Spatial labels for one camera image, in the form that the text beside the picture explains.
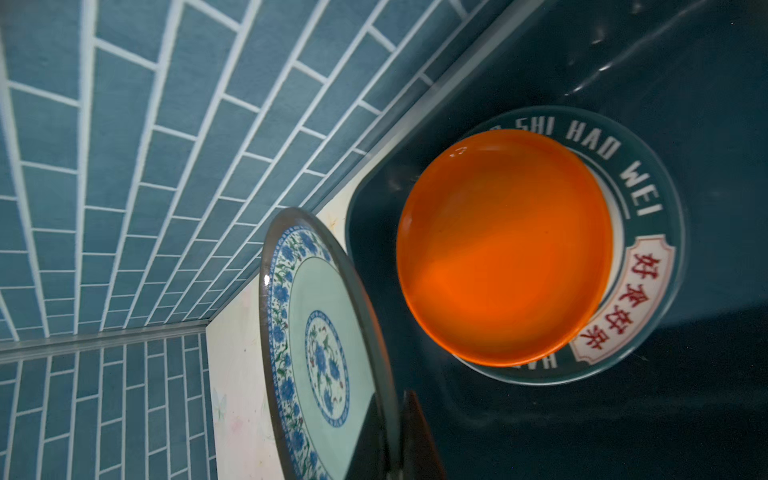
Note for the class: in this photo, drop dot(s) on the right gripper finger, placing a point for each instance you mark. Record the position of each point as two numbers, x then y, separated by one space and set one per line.
420 458

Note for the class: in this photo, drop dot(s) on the small blue patterned plate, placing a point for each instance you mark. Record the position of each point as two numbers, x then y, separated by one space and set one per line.
330 388

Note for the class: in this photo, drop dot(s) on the orange plate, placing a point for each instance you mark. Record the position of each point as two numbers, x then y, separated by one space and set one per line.
504 248

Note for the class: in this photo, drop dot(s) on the green rim plate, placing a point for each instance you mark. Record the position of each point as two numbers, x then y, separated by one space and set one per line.
649 228

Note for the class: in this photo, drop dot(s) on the teal plastic bin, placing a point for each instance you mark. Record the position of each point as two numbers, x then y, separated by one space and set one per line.
690 79

